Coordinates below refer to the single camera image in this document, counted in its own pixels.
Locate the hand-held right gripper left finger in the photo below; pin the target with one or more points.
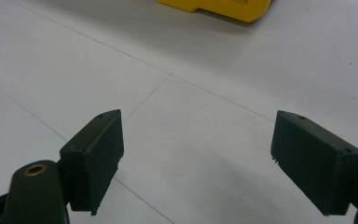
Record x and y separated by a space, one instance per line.
96 161

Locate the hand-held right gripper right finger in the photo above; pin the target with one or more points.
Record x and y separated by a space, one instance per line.
317 161

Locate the black and yellow drawer organizer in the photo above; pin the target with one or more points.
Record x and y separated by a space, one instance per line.
230 7

